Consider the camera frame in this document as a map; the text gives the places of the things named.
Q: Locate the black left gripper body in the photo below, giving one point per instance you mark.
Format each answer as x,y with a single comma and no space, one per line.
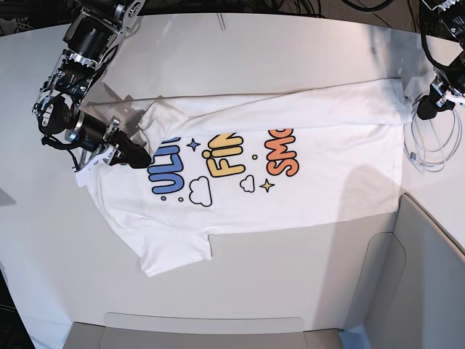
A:
433,103

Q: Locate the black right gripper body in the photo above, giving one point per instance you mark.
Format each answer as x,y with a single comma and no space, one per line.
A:
124,151

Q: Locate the white printed t-shirt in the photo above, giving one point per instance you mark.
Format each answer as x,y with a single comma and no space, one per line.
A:
252,163

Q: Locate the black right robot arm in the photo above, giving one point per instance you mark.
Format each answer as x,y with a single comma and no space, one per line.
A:
92,42

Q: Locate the grey partition panel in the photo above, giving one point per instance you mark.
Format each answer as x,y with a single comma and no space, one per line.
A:
410,293

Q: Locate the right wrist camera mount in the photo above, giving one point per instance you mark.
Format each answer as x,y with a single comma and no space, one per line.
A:
102,156

